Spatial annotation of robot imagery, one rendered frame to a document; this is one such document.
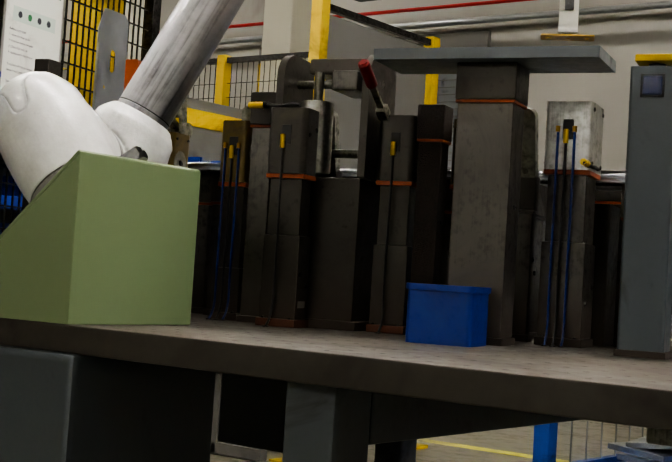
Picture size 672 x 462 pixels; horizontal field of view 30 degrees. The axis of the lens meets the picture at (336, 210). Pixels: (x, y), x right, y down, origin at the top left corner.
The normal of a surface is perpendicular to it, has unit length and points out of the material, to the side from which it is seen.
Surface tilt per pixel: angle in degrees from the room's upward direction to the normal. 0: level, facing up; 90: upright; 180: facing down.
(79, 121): 51
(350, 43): 90
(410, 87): 90
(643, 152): 90
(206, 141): 90
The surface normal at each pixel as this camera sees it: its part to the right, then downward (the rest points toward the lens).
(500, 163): -0.39, -0.07
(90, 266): 0.84, 0.03
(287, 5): -0.59, -0.08
